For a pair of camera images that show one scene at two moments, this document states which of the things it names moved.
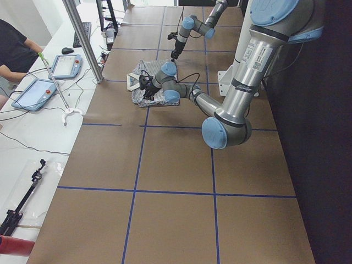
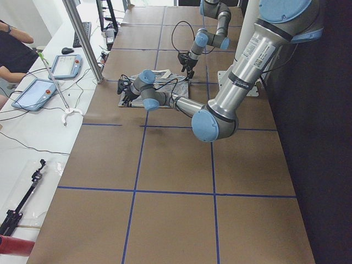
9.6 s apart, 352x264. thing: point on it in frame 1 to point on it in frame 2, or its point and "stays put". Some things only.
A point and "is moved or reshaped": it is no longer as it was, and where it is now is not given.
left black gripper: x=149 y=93 to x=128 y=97
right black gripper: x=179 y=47 to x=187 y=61
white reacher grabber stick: x=68 y=110 stays put
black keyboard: x=87 y=27 stays put
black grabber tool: x=12 y=216 stays put
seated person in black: x=17 y=52 stays put
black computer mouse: x=66 y=50 stays put
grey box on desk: x=110 y=36 stays put
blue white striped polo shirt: x=133 y=85 is moved or reshaped
